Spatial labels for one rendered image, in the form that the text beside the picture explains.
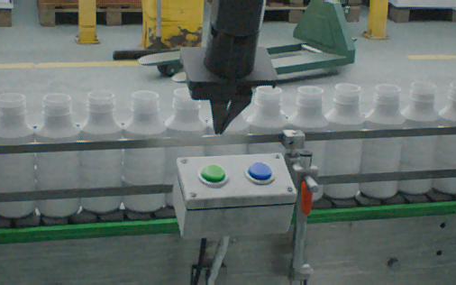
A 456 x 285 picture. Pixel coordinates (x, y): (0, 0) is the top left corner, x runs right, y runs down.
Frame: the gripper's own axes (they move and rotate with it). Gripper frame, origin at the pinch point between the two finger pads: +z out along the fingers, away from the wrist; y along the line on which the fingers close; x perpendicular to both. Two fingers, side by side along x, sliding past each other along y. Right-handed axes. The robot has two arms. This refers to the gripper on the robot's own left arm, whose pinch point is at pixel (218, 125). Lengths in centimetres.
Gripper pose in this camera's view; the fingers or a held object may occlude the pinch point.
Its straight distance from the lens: 114.5
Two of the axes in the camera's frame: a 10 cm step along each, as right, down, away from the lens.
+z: -1.3, 7.6, 6.4
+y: -9.7, 0.4, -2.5
